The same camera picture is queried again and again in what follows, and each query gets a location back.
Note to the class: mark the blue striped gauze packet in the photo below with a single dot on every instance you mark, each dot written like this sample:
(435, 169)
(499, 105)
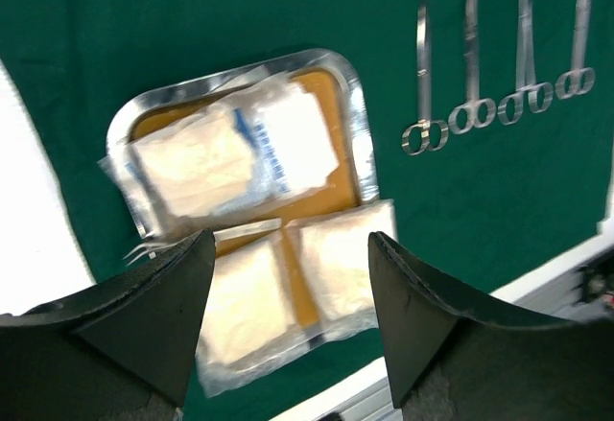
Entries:
(285, 127)

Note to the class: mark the dark green surgical cloth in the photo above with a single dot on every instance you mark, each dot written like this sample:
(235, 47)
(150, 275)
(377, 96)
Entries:
(490, 206)

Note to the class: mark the white gauze pad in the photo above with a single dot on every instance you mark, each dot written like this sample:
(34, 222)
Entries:
(249, 327)
(199, 167)
(332, 253)

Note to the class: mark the stainless steel instrument tray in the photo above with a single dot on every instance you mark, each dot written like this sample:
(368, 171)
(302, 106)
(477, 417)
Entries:
(324, 73)

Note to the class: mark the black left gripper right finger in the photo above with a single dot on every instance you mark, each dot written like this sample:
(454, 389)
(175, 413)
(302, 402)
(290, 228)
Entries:
(453, 352)

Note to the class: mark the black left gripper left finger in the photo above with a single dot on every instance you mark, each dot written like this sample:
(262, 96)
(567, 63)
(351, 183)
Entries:
(122, 349)

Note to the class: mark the steel scissors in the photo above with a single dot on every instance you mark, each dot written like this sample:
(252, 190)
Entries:
(426, 134)
(475, 112)

